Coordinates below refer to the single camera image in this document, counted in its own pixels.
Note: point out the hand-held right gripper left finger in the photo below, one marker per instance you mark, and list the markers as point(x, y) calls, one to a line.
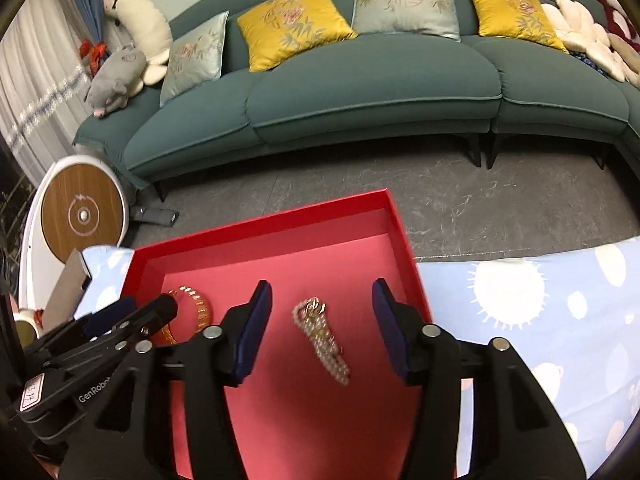
point(251, 331)

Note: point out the red plush monkey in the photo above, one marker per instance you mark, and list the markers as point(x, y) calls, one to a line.
point(617, 20)

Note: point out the white device with red knob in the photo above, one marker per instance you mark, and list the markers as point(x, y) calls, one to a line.
point(22, 316)

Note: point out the red curtain ornament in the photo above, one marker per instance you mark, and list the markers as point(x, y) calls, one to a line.
point(92, 52)

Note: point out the grey plush pig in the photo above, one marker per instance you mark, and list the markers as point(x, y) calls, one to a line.
point(120, 72)

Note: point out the green sofa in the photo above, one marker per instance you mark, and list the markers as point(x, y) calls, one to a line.
point(370, 85)

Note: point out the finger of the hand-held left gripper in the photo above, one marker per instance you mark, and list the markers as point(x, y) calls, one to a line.
point(150, 317)
point(110, 316)

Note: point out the white sheer curtain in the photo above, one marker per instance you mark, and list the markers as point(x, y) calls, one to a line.
point(40, 85)

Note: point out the yellow embroidered cushion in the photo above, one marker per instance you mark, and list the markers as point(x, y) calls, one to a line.
point(290, 25)
point(510, 10)

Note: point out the beige pillow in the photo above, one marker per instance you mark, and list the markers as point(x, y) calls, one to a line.
point(626, 57)

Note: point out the white petal plush cushion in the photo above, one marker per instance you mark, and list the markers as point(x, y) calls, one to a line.
point(585, 30)

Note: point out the pale blue embroidered cushion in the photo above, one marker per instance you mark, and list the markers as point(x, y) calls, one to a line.
point(195, 60)
point(400, 0)

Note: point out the white machine with wooden disc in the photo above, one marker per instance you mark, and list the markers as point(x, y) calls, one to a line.
point(82, 215)

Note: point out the blue patterned cloth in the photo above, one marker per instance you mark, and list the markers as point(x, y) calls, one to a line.
point(587, 62)

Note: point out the grey pedal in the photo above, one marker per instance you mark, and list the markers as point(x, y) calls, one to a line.
point(160, 216)

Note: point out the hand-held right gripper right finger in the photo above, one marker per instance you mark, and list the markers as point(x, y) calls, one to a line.
point(395, 336)

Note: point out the white plush animal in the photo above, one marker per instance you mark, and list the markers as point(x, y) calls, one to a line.
point(145, 25)

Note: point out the red jewelry tray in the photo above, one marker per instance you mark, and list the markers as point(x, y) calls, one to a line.
point(300, 270)

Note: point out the light blue printed blanket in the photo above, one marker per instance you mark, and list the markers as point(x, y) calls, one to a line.
point(525, 320)

